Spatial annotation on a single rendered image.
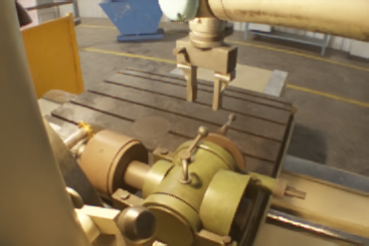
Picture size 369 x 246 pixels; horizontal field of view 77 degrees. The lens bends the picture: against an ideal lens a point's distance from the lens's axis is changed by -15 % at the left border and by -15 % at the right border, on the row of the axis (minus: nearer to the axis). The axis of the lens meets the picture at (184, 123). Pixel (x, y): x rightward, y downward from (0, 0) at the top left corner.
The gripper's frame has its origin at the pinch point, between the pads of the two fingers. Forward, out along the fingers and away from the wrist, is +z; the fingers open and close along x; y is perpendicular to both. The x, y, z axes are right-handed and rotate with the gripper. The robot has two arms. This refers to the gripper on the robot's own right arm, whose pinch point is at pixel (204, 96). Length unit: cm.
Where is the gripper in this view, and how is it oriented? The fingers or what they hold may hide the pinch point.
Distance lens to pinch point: 65.4
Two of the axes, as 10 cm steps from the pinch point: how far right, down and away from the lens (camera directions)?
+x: 8.1, 3.2, -4.9
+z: 0.0, 8.4, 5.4
